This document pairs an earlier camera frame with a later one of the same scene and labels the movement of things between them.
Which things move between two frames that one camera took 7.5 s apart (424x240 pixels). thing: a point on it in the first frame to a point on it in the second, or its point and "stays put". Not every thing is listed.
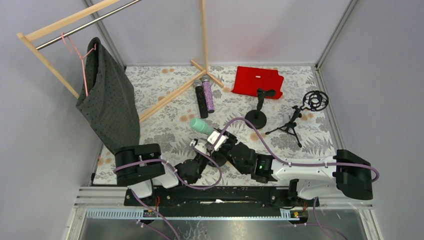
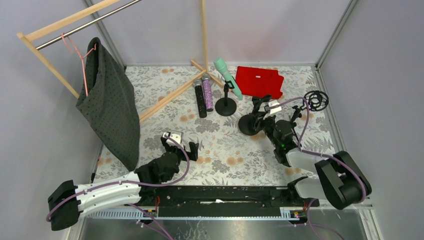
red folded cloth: x=249 y=79 stays put
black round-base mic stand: x=220 y=159 to x=226 y=106
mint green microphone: x=200 y=125 to x=230 y=78
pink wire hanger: x=64 y=39 stays put
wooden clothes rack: x=25 y=35 stays put
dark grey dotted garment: x=108 y=103 stays put
